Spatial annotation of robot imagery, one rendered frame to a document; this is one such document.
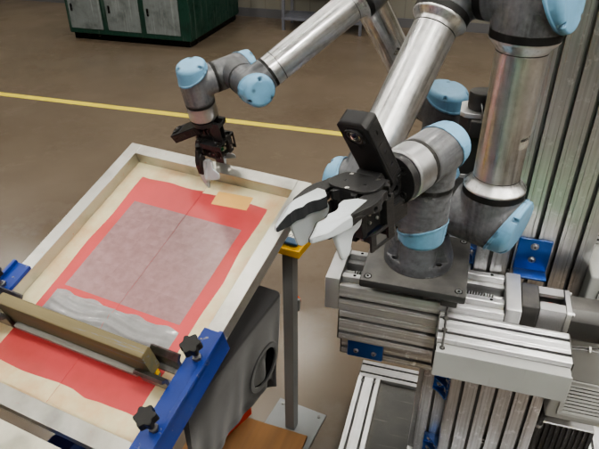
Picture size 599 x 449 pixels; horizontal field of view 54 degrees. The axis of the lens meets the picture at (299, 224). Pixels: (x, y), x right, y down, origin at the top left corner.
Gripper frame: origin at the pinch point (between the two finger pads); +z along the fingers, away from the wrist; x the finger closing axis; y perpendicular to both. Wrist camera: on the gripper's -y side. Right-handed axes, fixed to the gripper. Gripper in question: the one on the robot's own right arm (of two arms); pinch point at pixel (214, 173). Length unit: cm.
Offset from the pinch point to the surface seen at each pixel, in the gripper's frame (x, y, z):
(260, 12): 586, -341, 290
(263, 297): -16.7, 19.1, 28.3
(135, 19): 411, -409, 217
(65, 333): -60, 0, -6
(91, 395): -67, 9, 2
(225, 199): -7.3, 7.7, 0.8
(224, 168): 0.0, 3.9, -2.9
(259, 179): -0.9, 15.5, -2.9
